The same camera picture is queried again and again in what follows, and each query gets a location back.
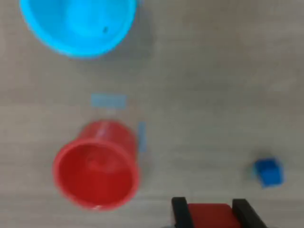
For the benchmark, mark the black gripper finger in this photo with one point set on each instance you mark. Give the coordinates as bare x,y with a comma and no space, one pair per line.
248,216
181,213

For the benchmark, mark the red cube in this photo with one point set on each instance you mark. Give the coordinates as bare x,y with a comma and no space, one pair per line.
211,216

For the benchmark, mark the blue cube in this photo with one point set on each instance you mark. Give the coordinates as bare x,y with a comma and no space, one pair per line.
269,172

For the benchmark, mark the blue tape strip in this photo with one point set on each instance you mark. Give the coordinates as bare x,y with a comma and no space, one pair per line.
108,101
142,137

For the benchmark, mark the red plastic cup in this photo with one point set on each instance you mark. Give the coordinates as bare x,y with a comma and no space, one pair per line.
95,178

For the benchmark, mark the blue plastic cup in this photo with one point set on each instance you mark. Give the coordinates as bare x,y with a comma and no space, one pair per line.
47,35

